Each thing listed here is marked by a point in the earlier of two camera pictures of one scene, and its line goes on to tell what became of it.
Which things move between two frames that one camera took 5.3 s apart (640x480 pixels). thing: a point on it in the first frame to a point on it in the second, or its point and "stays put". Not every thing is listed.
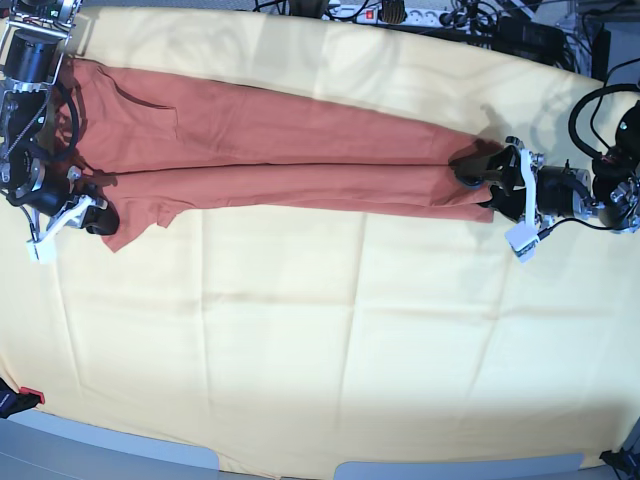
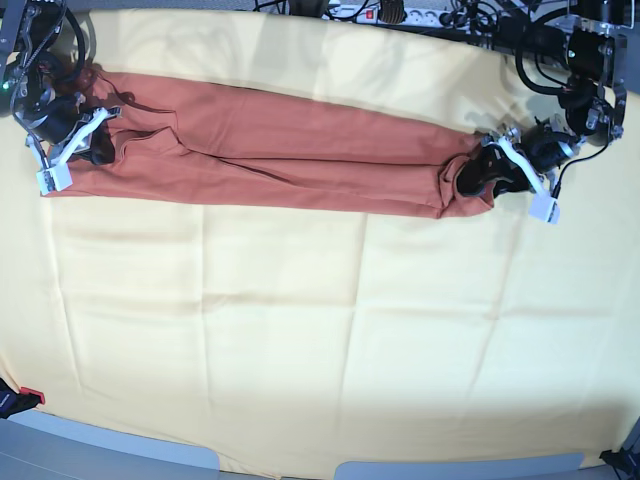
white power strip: (373, 14) stays put
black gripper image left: (49, 191) to (64, 119)
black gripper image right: (560, 190) to (541, 149)
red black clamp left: (12, 401) stays put
